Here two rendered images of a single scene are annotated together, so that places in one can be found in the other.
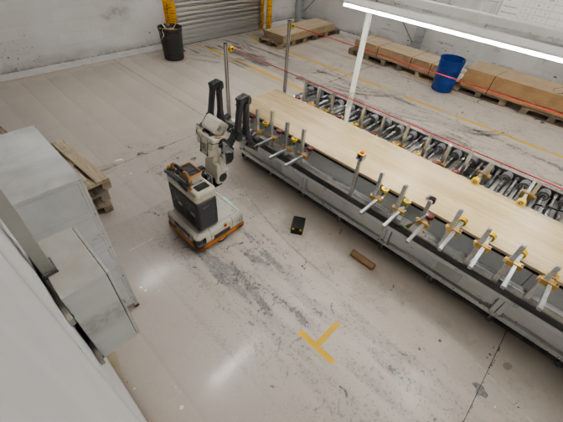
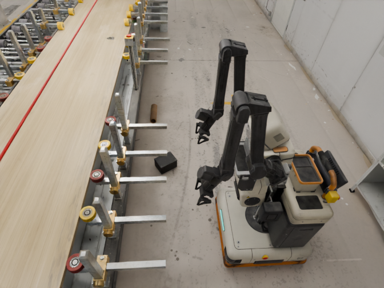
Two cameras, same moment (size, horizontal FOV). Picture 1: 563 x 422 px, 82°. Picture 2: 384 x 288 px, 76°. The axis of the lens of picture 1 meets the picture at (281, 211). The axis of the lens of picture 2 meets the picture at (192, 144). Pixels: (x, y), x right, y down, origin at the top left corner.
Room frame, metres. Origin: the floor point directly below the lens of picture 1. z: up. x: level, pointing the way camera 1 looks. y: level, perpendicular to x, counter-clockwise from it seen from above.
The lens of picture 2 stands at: (3.83, 1.11, 2.13)
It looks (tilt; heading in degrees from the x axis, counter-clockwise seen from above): 47 degrees down; 223
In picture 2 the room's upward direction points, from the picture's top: 4 degrees clockwise
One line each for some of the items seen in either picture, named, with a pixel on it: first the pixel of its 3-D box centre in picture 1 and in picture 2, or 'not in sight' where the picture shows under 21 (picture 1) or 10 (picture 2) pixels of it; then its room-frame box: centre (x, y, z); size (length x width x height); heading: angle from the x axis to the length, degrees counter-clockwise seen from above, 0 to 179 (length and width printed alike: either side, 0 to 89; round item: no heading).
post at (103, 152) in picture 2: (271, 129); (111, 176); (3.54, 0.21, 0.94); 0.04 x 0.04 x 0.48; 49
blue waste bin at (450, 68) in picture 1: (447, 74); not in sight; (7.76, -3.50, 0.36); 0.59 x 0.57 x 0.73; 139
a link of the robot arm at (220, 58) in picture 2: (245, 116); (221, 83); (2.90, 0.42, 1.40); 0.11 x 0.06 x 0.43; 49
